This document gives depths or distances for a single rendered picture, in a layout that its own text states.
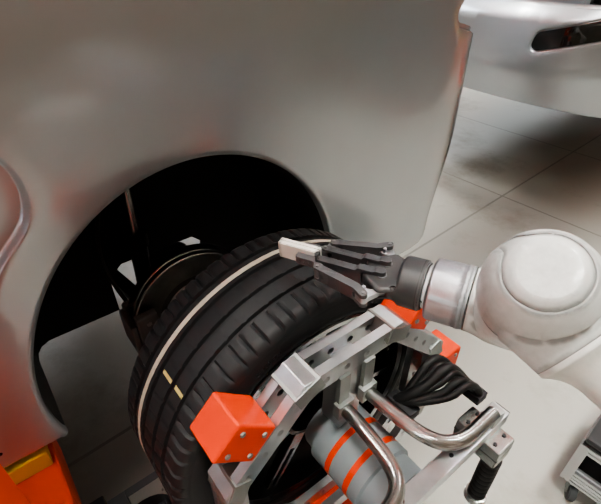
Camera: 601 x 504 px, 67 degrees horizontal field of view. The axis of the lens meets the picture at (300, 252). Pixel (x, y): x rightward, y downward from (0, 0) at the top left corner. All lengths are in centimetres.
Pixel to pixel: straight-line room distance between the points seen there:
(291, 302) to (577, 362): 45
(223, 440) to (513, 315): 44
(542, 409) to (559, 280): 189
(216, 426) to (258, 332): 16
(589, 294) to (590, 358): 7
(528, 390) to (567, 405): 16
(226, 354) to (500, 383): 172
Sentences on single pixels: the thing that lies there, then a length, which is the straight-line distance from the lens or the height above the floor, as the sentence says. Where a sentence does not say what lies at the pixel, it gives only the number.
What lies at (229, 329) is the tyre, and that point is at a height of 114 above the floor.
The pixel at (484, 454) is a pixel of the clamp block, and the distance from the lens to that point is 96.
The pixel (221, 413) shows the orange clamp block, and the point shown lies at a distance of 71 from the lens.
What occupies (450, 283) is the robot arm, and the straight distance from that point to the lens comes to 62.
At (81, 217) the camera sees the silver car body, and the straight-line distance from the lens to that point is 90.
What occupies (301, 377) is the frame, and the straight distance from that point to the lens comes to 74.
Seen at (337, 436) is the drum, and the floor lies 91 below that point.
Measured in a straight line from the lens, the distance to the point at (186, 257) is 117.
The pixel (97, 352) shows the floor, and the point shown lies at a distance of 245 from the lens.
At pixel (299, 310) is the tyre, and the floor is 117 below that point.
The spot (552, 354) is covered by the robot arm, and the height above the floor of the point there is 138.
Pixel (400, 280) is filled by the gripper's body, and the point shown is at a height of 130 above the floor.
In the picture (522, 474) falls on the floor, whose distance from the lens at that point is 209.
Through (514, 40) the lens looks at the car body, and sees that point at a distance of 307.
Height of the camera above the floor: 170
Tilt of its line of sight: 37 degrees down
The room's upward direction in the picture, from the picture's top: straight up
